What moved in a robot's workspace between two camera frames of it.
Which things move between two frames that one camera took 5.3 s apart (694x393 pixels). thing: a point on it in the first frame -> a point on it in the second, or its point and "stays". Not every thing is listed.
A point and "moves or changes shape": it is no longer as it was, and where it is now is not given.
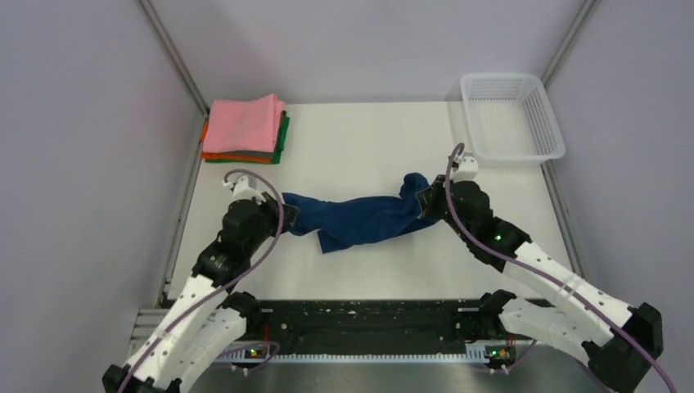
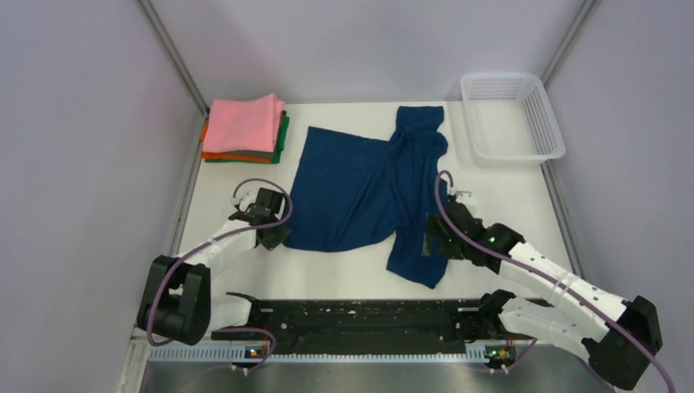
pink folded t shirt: (250, 124) stays
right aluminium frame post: (567, 42) stays
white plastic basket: (511, 119) stays
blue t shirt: (347, 222) moves or changes shape
